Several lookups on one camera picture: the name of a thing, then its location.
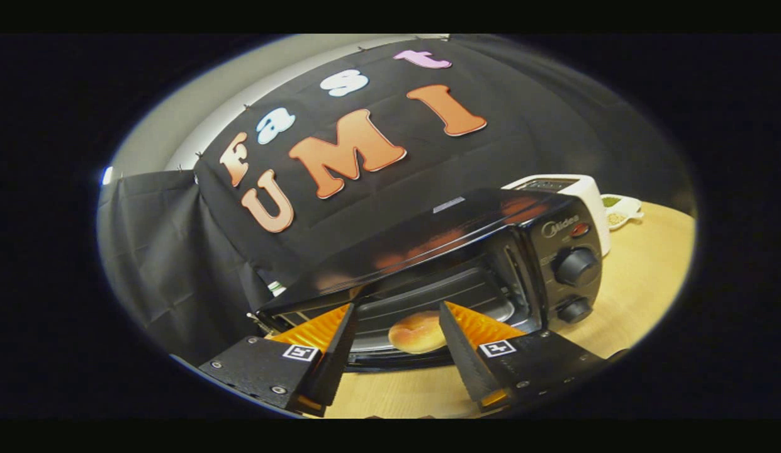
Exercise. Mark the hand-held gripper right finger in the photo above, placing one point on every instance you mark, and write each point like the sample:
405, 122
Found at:
462, 358

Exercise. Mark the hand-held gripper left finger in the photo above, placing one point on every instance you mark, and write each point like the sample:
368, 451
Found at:
337, 358

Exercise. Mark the golden bread bun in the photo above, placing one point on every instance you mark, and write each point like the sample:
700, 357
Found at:
415, 333

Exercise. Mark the black toaster oven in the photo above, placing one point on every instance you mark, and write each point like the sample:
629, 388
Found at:
440, 233

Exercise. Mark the white bread toaster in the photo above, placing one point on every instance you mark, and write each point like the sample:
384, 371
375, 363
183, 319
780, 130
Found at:
585, 189

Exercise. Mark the white divided sauce dish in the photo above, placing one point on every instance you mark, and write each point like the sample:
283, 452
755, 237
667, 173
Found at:
620, 211

